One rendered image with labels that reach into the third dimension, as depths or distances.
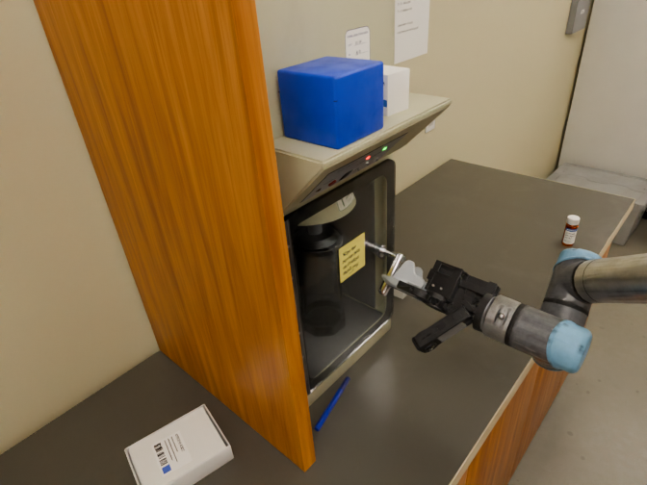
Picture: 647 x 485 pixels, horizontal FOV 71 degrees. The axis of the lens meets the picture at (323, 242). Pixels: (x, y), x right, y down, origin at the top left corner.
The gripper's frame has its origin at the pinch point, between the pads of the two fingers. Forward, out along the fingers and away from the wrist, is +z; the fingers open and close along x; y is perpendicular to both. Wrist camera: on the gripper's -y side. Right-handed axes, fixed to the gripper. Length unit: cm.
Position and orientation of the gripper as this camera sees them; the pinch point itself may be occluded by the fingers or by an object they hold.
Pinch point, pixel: (388, 282)
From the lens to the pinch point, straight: 91.6
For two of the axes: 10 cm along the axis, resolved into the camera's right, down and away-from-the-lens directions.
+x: -5.0, -3.2, -8.0
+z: -7.5, -3.1, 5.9
